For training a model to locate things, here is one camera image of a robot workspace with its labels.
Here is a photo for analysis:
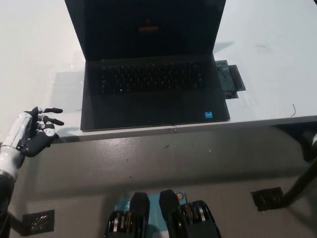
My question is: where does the grey laptop with black keyboard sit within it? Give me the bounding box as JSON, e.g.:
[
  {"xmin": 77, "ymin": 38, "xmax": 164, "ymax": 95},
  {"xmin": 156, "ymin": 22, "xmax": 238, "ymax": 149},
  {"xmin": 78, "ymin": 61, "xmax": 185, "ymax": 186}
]
[{"xmin": 63, "ymin": 0, "xmax": 231, "ymax": 132}]

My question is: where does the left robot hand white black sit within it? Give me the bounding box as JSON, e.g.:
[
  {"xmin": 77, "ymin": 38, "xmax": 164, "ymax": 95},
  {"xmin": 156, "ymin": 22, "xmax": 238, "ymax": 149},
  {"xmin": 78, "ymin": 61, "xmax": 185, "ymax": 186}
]
[{"xmin": 1, "ymin": 106, "xmax": 65, "ymax": 158}]

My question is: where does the right robot hand black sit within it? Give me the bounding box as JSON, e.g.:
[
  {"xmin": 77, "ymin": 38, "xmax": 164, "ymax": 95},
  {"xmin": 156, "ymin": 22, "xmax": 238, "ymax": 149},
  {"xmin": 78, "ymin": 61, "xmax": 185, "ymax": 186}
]
[{"xmin": 301, "ymin": 129, "xmax": 317, "ymax": 163}]

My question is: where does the glossy black tape strip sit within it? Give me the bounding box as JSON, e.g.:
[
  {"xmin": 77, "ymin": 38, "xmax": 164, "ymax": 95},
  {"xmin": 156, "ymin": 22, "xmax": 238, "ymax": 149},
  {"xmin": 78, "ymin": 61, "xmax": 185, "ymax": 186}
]
[{"xmin": 214, "ymin": 60, "xmax": 231, "ymax": 93}]

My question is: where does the black table leg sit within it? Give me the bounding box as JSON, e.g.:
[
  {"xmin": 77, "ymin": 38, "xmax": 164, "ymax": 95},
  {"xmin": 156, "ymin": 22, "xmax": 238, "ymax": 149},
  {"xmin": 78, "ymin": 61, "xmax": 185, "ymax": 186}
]
[{"xmin": 6, "ymin": 210, "xmax": 28, "ymax": 235}]

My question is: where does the black floor tape patch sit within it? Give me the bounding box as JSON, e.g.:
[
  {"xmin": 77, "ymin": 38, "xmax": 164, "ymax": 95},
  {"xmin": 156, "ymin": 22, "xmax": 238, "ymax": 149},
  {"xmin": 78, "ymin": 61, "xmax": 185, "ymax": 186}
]
[
  {"xmin": 251, "ymin": 186, "xmax": 284, "ymax": 212},
  {"xmin": 22, "ymin": 209, "xmax": 55, "ymax": 236}
]

